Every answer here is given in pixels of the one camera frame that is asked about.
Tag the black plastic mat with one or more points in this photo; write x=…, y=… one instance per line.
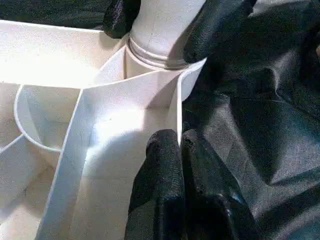
x=250, y=112

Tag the white plastic table top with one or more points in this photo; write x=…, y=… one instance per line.
x=112, y=112

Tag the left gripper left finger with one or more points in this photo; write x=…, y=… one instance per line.
x=160, y=187

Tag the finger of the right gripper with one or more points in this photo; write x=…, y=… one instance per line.
x=120, y=17
x=215, y=27

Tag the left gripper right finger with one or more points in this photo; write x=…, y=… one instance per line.
x=215, y=200

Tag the white plastic table leg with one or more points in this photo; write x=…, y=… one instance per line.
x=160, y=25

